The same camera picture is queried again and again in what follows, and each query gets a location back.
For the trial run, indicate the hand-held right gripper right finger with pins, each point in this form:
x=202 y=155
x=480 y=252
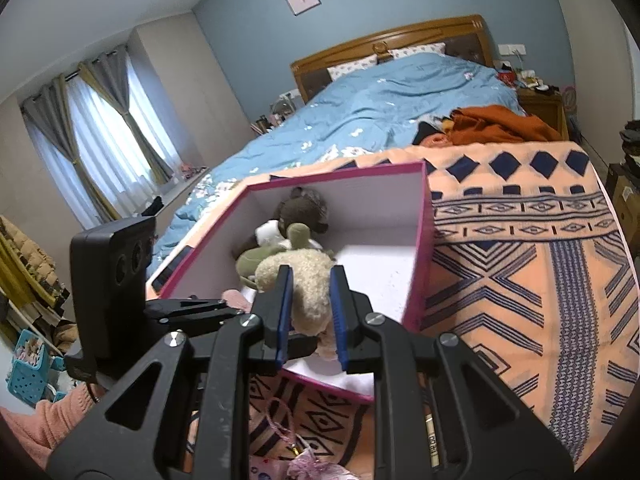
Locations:
x=340 y=315

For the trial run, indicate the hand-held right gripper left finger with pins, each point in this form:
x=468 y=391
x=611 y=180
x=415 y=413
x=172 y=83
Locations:
x=285 y=310

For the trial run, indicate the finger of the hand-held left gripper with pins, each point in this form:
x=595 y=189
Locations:
x=200 y=321
x=185 y=304

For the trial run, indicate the cream fuzzy plush toy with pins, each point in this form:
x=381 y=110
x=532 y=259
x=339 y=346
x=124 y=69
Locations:
x=310 y=290

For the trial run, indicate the pink knitted plush toy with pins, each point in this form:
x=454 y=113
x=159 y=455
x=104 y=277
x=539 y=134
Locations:
x=237 y=300

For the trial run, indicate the green frog plush toy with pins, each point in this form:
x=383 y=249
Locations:
x=252 y=260

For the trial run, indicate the pink cardboard box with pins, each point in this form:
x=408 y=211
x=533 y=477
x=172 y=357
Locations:
x=380 y=270

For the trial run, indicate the dark brown plush toy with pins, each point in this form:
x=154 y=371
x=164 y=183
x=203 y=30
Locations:
x=300 y=212

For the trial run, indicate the pink floral tissue pack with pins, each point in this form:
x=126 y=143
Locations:
x=270 y=470

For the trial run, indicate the person's left forearm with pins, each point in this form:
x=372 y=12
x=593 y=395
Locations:
x=40 y=425

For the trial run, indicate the yellow patterned cloth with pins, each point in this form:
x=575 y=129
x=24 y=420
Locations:
x=25 y=265

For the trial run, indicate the blue plastic basket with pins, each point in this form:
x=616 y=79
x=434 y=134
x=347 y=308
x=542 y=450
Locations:
x=30 y=380

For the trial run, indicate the white sheer curtain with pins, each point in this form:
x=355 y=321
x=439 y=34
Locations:
x=105 y=150

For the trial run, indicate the cream small carton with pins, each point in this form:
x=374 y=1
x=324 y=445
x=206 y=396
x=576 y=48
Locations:
x=431 y=440

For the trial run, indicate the grey window curtain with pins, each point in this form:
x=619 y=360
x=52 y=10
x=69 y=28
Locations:
x=55 y=135
x=120 y=95

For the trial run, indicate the orange patterned blanket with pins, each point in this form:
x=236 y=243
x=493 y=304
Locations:
x=500 y=285

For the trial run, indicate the black and white clothing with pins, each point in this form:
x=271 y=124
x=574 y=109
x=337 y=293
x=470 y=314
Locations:
x=432 y=127

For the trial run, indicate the blue floral duvet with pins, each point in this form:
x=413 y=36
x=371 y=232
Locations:
x=375 y=100

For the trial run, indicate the beige built-in wardrobe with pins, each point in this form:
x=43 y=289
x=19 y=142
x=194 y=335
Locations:
x=585 y=25
x=200 y=85

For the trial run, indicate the orange clothing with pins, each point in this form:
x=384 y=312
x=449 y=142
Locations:
x=495 y=125

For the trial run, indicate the white dotted pillow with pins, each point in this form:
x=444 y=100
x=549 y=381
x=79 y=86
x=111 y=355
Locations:
x=352 y=67
x=417 y=51

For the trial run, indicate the wooden nightstand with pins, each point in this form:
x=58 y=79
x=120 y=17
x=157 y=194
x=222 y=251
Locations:
x=545 y=110

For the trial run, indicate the wooden bed headboard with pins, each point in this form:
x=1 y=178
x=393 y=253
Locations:
x=425 y=30

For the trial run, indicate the nightstand clutter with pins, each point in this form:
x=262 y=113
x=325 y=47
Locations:
x=527 y=80

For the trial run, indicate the brown cardboard box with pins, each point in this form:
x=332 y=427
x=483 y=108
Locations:
x=625 y=200

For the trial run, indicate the white wall socket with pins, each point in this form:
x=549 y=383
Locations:
x=512 y=50

